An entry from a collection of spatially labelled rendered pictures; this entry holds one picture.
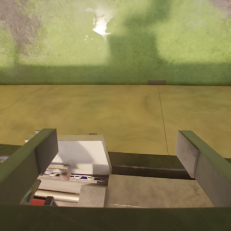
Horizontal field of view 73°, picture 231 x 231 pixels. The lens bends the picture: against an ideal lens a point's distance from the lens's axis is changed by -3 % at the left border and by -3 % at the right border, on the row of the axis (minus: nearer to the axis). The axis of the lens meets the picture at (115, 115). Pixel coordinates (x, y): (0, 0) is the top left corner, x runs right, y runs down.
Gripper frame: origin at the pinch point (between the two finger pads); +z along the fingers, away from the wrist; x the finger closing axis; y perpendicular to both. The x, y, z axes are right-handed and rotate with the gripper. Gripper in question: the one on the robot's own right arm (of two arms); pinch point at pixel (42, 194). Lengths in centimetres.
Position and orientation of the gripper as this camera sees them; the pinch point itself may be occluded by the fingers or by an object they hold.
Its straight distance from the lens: 68.8
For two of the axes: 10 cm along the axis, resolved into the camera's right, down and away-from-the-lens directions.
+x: 0.8, 7.7, 6.3
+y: -9.9, -0.2, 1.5
